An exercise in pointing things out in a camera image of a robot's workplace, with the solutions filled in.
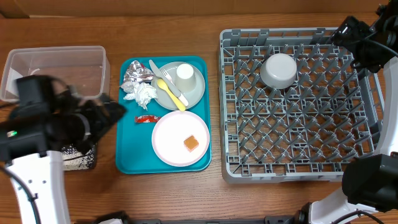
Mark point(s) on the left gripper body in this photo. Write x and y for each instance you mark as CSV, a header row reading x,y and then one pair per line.
x,y
89,124

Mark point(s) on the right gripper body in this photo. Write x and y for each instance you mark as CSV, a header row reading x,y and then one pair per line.
x,y
360,41

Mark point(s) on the white rice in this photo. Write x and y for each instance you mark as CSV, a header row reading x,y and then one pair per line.
x,y
79,157

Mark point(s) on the grey bowl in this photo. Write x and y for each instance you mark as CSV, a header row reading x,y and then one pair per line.
x,y
278,71

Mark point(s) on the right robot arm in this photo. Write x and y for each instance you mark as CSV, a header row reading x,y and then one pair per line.
x,y
369,184

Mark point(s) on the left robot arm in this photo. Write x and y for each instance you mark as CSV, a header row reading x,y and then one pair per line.
x,y
32,139

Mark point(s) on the black waste tray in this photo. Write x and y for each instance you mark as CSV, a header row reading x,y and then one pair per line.
x,y
81,158

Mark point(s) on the grey dishwasher rack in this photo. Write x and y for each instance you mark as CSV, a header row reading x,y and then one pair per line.
x,y
309,131

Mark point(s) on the red candy wrapper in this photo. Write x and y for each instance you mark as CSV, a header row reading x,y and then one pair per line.
x,y
147,119

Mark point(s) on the crumpled white tissue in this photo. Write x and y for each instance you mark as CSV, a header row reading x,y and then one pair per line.
x,y
142,93

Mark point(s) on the crumpled aluminium foil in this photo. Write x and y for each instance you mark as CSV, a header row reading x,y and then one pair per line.
x,y
137,72

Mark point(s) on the clear plastic bin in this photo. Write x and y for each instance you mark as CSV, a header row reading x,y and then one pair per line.
x,y
86,68

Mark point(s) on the yellow plastic spoon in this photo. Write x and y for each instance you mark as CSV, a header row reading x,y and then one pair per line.
x,y
162,85

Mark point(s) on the white round plate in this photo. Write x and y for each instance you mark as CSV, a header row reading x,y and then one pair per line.
x,y
170,132

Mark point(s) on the white plastic knife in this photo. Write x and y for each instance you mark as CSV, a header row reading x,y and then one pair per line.
x,y
172,87

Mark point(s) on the white plastic fork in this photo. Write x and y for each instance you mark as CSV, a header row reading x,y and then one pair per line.
x,y
166,76

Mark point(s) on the white paper cup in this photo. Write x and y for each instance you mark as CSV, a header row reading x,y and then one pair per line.
x,y
185,79

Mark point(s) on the orange food cube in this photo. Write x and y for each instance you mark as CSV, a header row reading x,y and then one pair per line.
x,y
191,143

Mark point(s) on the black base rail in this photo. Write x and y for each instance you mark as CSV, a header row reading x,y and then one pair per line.
x,y
202,221

